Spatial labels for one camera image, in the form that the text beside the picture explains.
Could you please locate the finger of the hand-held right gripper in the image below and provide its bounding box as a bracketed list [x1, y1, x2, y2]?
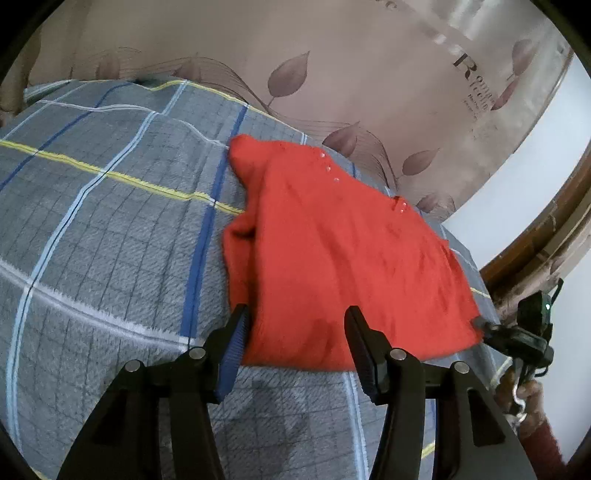
[472, 316, 511, 347]

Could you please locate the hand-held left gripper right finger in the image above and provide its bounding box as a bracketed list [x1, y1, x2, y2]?
[345, 305, 536, 480]

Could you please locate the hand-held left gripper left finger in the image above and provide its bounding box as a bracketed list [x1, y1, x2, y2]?
[56, 303, 251, 480]

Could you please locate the red sweater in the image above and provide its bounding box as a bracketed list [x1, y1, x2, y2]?
[222, 134, 483, 374]

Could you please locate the person's right forearm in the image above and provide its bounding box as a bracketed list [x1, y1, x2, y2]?
[519, 414, 568, 480]

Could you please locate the person's right hand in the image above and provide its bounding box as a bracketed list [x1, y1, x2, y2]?
[498, 364, 548, 432]

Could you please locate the grey plaid blanket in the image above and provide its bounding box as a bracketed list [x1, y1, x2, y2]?
[0, 79, 509, 480]

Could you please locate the beige leaf print curtain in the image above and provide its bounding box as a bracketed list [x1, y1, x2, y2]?
[0, 0, 575, 223]

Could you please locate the brown wooden door frame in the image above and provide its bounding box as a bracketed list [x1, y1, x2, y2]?
[480, 150, 591, 324]

